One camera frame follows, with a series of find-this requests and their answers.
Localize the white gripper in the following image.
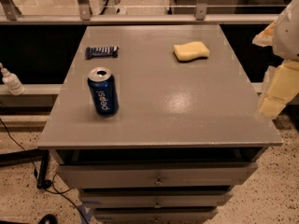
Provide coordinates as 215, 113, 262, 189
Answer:
252, 0, 299, 119

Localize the yellow sponge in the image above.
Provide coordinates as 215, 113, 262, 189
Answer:
173, 41, 210, 62

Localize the blue pepsi can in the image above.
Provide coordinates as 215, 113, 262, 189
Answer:
87, 67, 119, 117

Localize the grey drawer cabinet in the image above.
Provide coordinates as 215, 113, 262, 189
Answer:
36, 24, 284, 224

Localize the top grey drawer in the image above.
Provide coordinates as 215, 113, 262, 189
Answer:
58, 162, 258, 189

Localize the grey drawer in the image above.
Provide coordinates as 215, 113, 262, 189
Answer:
80, 190, 232, 208
93, 207, 218, 222
58, 162, 258, 189

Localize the blue striped snack bar wrapper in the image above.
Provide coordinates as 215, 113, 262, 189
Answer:
85, 46, 119, 60

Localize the middle grey drawer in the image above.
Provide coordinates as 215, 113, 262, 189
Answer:
80, 190, 232, 208

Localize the bottom grey drawer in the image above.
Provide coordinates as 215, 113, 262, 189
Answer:
93, 207, 218, 222

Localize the metal railing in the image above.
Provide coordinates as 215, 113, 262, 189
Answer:
0, 0, 279, 25

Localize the white plastic bottle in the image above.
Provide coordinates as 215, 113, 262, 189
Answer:
0, 63, 25, 95

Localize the black stand leg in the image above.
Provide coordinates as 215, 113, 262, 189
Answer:
0, 148, 52, 190

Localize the black floor cable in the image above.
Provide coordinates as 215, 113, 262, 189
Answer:
0, 119, 92, 224

